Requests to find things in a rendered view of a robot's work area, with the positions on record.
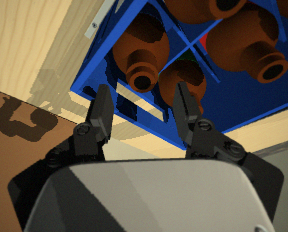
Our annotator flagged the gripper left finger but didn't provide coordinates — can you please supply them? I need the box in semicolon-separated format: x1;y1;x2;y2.
7;84;114;232

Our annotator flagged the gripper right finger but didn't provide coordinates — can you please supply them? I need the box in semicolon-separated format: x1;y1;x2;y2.
172;81;284;223

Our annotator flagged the dark blue crate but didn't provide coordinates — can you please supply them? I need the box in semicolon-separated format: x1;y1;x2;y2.
70;0;288;151

